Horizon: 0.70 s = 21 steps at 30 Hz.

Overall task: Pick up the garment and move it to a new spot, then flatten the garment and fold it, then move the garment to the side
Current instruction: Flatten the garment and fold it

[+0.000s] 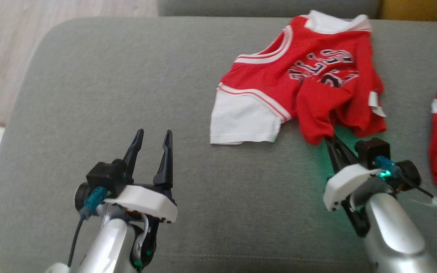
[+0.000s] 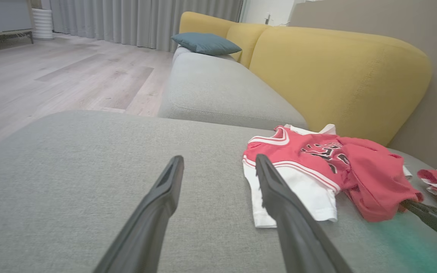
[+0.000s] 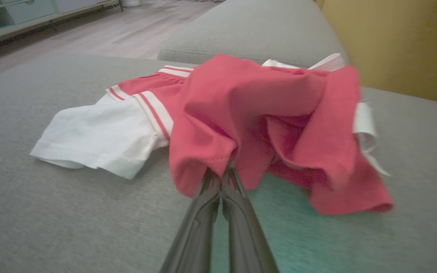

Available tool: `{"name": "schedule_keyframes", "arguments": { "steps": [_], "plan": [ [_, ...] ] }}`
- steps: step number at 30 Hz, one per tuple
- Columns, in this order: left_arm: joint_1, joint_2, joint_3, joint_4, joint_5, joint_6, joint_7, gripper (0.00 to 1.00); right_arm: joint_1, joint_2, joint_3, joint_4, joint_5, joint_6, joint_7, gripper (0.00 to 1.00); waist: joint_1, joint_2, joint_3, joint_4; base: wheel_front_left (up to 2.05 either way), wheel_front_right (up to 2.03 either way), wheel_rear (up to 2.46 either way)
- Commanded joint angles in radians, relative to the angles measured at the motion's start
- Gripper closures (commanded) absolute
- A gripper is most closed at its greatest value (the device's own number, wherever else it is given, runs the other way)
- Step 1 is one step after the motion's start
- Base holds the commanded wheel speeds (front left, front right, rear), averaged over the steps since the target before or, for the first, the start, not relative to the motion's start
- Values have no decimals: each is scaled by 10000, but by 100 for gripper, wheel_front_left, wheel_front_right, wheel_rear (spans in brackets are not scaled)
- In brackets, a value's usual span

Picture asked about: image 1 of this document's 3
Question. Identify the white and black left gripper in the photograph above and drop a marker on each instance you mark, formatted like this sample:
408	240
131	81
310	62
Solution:
146	201

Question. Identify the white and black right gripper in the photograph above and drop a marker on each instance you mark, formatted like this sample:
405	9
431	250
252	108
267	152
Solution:
345	182

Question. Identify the red and white basketball jersey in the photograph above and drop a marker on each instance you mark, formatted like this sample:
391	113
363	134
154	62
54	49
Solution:
279	79

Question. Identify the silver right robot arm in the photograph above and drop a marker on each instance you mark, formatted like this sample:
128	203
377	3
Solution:
393	235

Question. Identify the large grey sofa seat cushion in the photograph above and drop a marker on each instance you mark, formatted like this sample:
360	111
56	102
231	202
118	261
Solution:
222	208

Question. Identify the large yellow sofa backrest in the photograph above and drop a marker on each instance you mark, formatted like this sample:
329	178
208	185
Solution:
419	9

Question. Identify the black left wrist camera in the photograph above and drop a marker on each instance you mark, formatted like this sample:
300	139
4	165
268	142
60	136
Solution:
106	176

